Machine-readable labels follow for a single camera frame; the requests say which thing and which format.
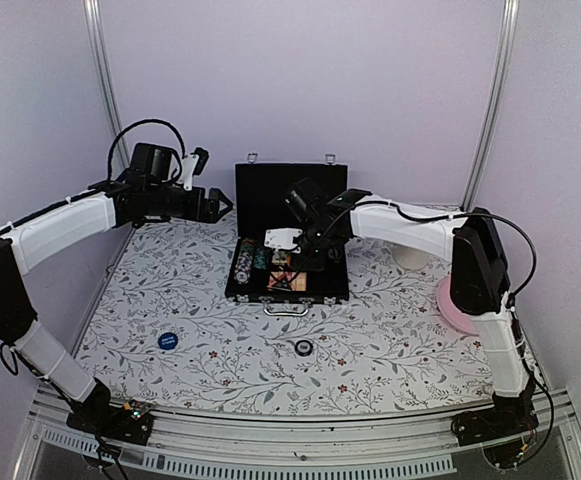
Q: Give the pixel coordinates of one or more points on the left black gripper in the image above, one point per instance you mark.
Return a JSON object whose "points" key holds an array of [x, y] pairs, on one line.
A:
{"points": [[211, 214]]}

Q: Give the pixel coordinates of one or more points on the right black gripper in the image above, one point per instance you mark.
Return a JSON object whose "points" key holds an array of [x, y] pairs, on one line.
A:
{"points": [[317, 262]]}

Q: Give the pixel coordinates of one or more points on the red card deck box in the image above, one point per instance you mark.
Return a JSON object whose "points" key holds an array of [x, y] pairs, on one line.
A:
{"points": [[298, 281]]}

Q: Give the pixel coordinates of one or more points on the blue card deck box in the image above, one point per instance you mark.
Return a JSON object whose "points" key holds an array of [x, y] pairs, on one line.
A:
{"points": [[281, 258]]}

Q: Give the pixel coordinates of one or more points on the black triangular token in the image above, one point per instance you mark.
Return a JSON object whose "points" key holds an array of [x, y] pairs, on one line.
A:
{"points": [[279, 281]]}

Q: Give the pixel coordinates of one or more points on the black poker case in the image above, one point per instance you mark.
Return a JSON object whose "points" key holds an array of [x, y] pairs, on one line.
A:
{"points": [[296, 195]]}

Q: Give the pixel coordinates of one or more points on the blue round button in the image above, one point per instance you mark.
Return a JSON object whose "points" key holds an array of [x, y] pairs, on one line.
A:
{"points": [[167, 341]]}

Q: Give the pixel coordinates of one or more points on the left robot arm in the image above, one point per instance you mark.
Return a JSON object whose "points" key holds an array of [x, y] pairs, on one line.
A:
{"points": [[52, 262]]}

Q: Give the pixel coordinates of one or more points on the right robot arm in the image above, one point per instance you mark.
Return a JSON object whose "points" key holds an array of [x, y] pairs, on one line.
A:
{"points": [[479, 284]]}

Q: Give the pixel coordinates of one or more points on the teal chip stack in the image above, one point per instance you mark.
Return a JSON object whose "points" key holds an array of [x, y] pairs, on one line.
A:
{"points": [[262, 258]]}

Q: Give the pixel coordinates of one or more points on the cream ceramic mug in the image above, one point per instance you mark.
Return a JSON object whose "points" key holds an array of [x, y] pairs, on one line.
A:
{"points": [[409, 258]]}

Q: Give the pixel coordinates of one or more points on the white black chip stack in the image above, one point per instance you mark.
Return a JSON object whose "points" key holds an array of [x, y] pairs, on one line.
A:
{"points": [[244, 261]]}

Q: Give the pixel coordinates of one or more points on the black white dealer chip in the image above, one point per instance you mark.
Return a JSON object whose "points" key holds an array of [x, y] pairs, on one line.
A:
{"points": [[304, 348]]}

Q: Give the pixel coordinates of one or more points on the floral tablecloth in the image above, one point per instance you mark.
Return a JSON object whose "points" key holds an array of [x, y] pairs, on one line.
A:
{"points": [[387, 349]]}

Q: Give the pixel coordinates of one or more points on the pink plate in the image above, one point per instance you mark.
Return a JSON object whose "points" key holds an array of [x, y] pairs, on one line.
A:
{"points": [[450, 313]]}

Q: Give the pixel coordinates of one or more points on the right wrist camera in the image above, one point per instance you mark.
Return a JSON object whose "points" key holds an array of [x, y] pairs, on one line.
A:
{"points": [[284, 239]]}

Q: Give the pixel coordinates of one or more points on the left aluminium frame post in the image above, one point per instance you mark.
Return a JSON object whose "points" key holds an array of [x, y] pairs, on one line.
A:
{"points": [[103, 66]]}

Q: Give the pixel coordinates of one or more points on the aluminium frame post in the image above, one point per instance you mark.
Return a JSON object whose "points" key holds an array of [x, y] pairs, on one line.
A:
{"points": [[103, 66], [502, 63]]}

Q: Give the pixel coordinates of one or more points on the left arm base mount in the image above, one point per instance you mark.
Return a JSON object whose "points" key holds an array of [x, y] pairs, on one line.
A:
{"points": [[131, 422]]}

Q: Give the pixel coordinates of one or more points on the front aluminium rail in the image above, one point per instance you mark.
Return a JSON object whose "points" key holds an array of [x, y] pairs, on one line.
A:
{"points": [[195, 444]]}

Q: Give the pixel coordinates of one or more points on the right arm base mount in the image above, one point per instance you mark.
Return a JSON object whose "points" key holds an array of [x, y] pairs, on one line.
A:
{"points": [[507, 417]]}

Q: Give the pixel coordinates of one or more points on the right aluminium frame post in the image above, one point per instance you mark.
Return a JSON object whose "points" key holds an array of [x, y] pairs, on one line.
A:
{"points": [[502, 63]]}

